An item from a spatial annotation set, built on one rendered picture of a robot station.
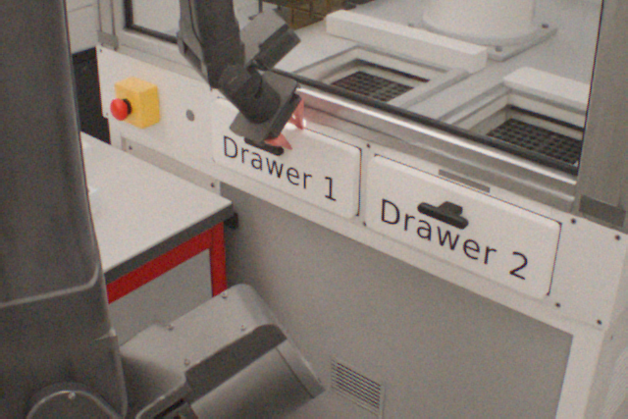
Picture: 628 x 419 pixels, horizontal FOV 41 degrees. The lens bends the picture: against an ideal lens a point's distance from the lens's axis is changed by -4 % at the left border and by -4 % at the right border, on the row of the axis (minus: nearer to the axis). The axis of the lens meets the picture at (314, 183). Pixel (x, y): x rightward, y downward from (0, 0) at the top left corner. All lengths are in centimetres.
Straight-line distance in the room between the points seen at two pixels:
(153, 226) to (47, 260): 105
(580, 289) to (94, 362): 84
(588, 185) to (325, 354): 63
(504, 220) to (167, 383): 77
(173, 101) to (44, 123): 119
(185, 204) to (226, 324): 104
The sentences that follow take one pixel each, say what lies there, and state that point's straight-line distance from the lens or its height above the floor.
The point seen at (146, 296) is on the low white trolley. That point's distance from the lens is 141.
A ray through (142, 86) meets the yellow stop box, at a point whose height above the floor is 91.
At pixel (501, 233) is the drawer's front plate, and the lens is 113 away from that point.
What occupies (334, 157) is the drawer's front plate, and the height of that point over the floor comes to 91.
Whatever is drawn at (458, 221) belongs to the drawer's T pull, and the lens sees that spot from 112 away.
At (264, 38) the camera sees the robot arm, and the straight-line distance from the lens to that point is 112.
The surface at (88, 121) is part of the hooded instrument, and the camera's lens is 215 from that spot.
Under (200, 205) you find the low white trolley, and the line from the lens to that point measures 144.
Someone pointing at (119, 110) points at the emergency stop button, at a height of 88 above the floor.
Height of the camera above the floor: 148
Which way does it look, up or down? 29 degrees down
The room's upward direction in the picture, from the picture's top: 1 degrees clockwise
